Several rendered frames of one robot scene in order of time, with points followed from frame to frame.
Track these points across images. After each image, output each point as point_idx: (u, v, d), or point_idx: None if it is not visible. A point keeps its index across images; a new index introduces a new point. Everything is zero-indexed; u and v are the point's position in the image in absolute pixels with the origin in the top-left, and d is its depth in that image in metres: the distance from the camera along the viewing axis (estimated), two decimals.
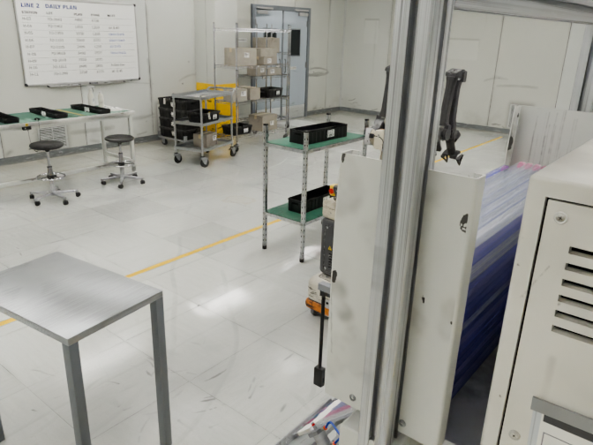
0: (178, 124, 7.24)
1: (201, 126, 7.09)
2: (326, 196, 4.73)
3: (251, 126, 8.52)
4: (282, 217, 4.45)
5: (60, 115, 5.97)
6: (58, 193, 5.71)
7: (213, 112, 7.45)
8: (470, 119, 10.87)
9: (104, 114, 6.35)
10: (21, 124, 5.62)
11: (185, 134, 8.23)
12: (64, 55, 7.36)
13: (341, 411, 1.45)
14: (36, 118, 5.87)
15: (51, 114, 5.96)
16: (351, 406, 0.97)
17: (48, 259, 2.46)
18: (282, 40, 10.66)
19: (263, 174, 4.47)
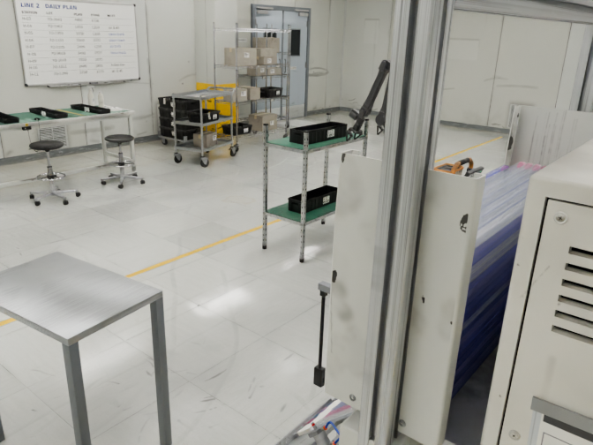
0: (178, 124, 7.24)
1: (201, 126, 7.09)
2: (326, 196, 4.73)
3: (251, 126, 8.52)
4: (282, 217, 4.45)
5: (60, 115, 5.97)
6: (58, 193, 5.71)
7: (213, 112, 7.45)
8: (470, 119, 10.87)
9: (104, 114, 6.35)
10: (21, 124, 5.62)
11: (185, 134, 8.23)
12: (64, 55, 7.36)
13: (341, 411, 1.45)
14: (36, 118, 5.87)
15: (51, 114, 5.96)
16: (351, 406, 0.97)
17: (48, 259, 2.46)
18: (282, 40, 10.66)
19: (263, 174, 4.47)
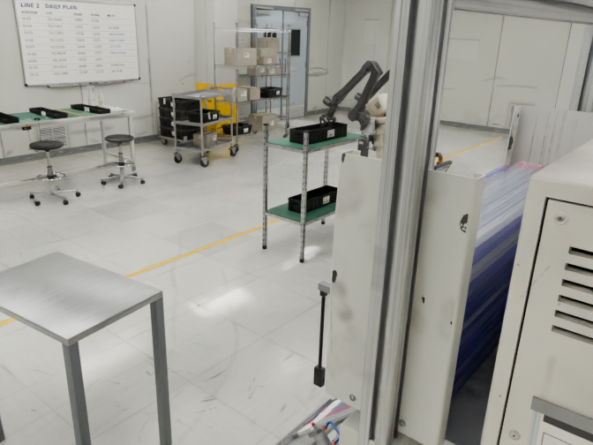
0: (178, 124, 7.24)
1: (201, 126, 7.09)
2: (326, 196, 4.73)
3: (251, 126, 8.52)
4: (282, 217, 4.45)
5: (60, 115, 5.97)
6: (58, 193, 5.71)
7: (213, 112, 7.45)
8: (470, 119, 10.87)
9: (104, 114, 6.35)
10: (21, 124, 5.62)
11: (185, 134, 8.23)
12: (64, 55, 7.36)
13: (341, 411, 1.45)
14: (36, 118, 5.87)
15: (51, 114, 5.96)
16: (351, 406, 0.97)
17: (48, 259, 2.46)
18: (282, 40, 10.66)
19: (263, 174, 4.47)
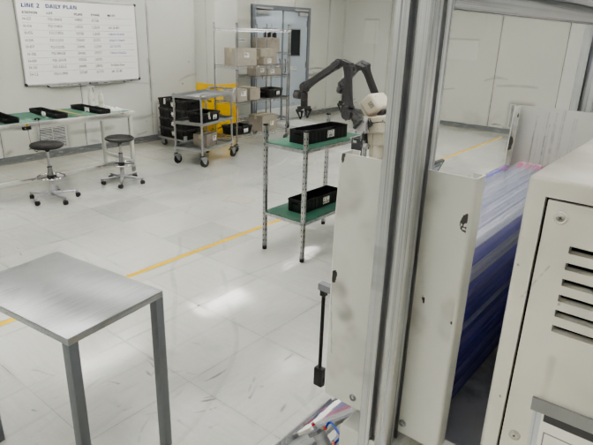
0: (178, 124, 7.24)
1: (201, 126, 7.09)
2: (326, 196, 4.73)
3: (251, 126, 8.52)
4: (282, 217, 4.45)
5: (60, 115, 5.97)
6: (58, 193, 5.71)
7: (213, 112, 7.45)
8: (470, 119, 10.87)
9: (104, 114, 6.35)
10: (21, 124, 5.62)
11: (185, 134, 8.23)
12: (64, 55, 7.36)
13: (341, 411, 1.45)
14: (36, 118, 5.87)
15: (51, 114, 5.96)
16: (351, 406, 0.97)
17: (48, 259, 2.46)
18: (282, 40, 10.66)
19: (263, 174, 4.47)
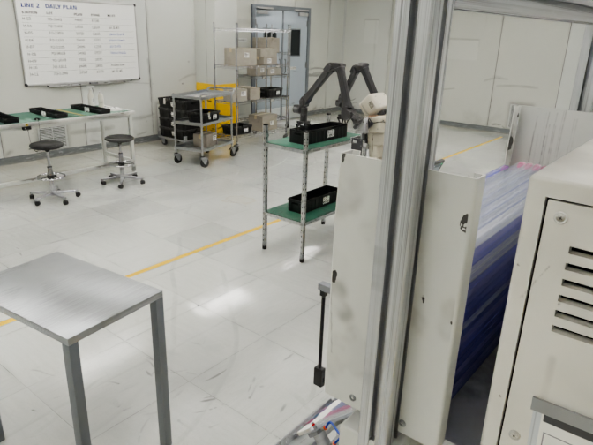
0: (178, 124, 7.24)
1: (201, 126, 7.09)
2: (326, 196, 4.73)
3: (251, 126, 8.52)
4: (282, 217, 4.45)
5: (60, 115, 5.97)
6: (58, 193, 5.71)
7: (213, 112, 7.45)
8: (470, 119, 10.87)
9: (104, 114, 6.35)
10: (21, 124, 5.62)
11: (185, 134, 8.23)
12: (64, 55, 7.36)
13: (341, 411, 1.45)
14: (36, 118, 5.87)
15: (51, 114, 5.96)
16: (351, 406, 0.97)
17: (48, 259, 2.46)
18: (282, 40, 10.66)
19: (263, 174, 4.47)
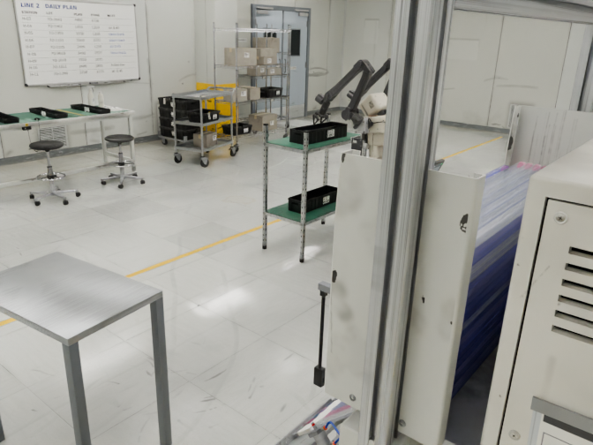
0: (178, 124, 7.24)
1: (201, 126, 7.09)
2: (326, 196, 4.73)
3: (251, 126, 8.52)
4: (282, 217, 4.45)
5: (60, 115, 5.97)
6: (58, 193, 5.71)
7: (213, 112, 7.45)
8: (470, 119, 10.87)
9: (104, 114, 6.35)
10: (21, 124, 5.62)
11: (185, 134, 8.23)
12: (64, 55, 7.36)
13: (341, 411, 1.45)
14: (36, 118, 5.87)
15: (51, 114, 5.96)
16: (351, 406, 0.97)
17: (48, 259, 2.46)
18: (282, 40, 10.66)
19: (263, 174, 4.47)
